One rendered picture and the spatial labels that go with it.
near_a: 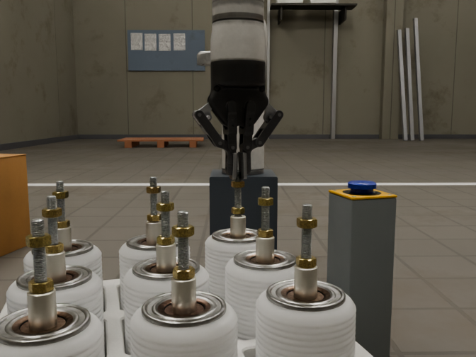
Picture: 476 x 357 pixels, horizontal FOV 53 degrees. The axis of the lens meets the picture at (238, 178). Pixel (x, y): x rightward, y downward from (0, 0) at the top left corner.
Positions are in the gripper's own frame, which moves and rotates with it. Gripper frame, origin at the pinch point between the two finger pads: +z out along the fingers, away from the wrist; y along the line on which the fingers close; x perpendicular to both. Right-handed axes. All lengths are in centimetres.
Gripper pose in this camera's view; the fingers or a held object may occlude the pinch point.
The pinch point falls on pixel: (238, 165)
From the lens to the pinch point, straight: 67.6
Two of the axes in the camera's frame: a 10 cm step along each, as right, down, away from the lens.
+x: -2.6, -1.3, 9.6
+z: 0.0, 9.9, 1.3
